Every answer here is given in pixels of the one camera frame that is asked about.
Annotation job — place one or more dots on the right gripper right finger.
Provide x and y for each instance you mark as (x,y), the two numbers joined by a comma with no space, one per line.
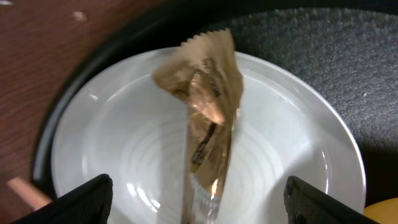
(305,204)

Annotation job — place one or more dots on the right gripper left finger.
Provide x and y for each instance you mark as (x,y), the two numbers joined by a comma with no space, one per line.
(89,203)

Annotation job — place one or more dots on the wooden chopstick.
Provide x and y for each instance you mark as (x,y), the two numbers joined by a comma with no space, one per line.
(31,195)

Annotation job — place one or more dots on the yellow bowl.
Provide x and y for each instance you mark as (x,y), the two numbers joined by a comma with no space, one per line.
(384,212)

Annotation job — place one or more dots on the grey plate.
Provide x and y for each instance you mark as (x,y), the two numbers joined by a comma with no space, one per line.
(121,124)

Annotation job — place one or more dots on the gold snack wrapper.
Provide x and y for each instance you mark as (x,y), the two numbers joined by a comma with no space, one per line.
(203,74)

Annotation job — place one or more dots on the round black tray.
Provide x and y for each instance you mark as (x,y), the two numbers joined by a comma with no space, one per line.
(346,50)

